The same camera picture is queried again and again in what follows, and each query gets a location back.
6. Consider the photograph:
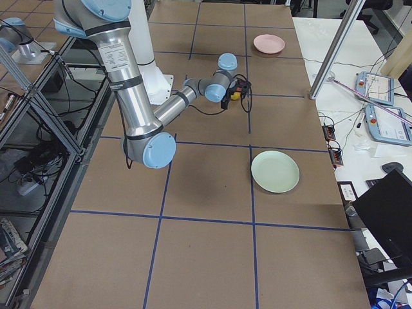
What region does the aluminium frame post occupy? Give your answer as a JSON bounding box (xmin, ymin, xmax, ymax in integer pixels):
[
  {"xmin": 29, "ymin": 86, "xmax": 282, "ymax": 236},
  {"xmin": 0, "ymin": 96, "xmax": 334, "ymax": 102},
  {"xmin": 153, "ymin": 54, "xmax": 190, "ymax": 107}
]
[{"xmin": 309, "ymin": 0, "xmax": 366, "ymax": 100}]

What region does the teach pendant tablet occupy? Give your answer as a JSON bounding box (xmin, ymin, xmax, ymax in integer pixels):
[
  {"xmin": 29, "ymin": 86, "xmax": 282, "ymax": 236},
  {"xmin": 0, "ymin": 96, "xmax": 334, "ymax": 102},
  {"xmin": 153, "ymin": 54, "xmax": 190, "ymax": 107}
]
[
  {"xmin": 365, "ymin": 104, "xmax": 411, "ymax": 146},
  {"xmin": 355, "ymin": 71, "xmax": 395, "ymax": 106}
]

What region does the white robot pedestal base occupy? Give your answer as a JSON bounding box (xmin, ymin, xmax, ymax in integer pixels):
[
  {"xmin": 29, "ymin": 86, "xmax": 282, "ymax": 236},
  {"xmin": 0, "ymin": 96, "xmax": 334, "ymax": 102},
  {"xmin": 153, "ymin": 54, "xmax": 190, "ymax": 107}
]
[{"xmin": 128, "ymin": 0, "xmax": 174, "ymax": 105}]

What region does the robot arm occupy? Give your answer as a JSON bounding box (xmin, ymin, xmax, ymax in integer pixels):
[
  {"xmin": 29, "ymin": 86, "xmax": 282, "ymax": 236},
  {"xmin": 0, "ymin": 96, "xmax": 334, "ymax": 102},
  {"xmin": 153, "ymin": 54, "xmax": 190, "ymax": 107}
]
[{"xmin": 54, "ymin": 1, "xmax": 238, "ymax": 169}]

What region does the green plate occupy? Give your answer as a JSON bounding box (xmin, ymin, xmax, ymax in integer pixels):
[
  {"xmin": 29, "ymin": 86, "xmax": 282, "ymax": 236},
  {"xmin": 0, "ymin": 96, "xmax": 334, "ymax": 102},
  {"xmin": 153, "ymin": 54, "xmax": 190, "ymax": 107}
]
[{"xmin": 251, "ymin": 151, "xmax": 300, "ymax": 194}]

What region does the black laptop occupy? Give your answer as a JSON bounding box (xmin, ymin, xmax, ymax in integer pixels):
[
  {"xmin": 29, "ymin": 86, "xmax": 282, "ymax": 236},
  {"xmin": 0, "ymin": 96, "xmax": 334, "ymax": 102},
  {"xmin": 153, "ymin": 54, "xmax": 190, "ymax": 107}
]
[{"xmin": 353, "ymin": 169, "xmax": 411, "ymax": 268}]

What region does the near teach pendant tablet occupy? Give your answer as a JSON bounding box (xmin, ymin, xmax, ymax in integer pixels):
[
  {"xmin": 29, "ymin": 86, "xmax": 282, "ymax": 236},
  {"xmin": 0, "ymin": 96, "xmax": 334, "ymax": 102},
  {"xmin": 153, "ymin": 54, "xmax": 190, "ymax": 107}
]
[{"xmin": 365, "ymin": 104, "xmax": 411, "ymax": 146}]

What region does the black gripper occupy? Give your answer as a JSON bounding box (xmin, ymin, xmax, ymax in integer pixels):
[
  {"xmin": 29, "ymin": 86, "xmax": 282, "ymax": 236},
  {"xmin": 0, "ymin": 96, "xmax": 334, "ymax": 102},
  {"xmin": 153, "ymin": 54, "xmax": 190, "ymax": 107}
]
[{"xmin": 220, "ymin": 77, "xmax": 250, "ymax": 110}]

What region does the far teach pendant tablet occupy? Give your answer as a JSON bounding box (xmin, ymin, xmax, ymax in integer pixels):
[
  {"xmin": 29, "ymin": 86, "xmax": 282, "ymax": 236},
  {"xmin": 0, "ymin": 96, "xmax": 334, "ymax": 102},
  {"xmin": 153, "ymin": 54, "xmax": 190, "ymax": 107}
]
[{"xmin": 355, "ymin": 71, "xmax": 395, "ymax": 106}]

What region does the grabber reaching stick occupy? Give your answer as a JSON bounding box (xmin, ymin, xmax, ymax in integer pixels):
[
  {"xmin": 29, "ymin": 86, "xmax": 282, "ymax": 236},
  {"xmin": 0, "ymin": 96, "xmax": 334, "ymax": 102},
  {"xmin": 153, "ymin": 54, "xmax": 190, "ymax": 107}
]
[{"xmin": 327, "ymin": 77, "xmax": 412, "ymax": 127}]

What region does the pink plate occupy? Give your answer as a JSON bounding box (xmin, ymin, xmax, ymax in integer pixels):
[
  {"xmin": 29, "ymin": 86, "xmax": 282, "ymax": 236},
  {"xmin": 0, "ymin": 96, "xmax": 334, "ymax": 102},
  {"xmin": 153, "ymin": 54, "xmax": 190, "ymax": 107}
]
[{"xmin": 253, "ymin": 34, "xmax": 286, "ymax": 54}]

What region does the red yellow pomegranate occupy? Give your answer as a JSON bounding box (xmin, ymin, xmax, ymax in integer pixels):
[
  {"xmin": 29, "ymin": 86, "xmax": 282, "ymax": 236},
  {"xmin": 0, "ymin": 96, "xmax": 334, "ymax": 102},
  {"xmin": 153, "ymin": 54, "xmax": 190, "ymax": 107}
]
[{"xmin": 231, "ymin": 92, "xmax": 241, "ymax": 100}]

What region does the orange power strip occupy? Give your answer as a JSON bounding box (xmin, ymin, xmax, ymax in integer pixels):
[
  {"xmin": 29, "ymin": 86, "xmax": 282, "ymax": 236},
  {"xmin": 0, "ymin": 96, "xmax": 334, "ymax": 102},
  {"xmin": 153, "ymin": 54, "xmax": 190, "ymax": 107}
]
[{"xmin": 322, "ymin": 124, "xmax": 344, "ymax": 169}]

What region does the stack of books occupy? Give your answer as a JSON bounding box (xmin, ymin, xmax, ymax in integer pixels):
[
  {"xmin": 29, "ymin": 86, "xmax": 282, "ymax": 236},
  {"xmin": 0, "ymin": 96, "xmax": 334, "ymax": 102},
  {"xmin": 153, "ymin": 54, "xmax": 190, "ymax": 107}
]
[{"xmin": 1, "ymin": 218, "xmax": 28, "ymax": 288}]

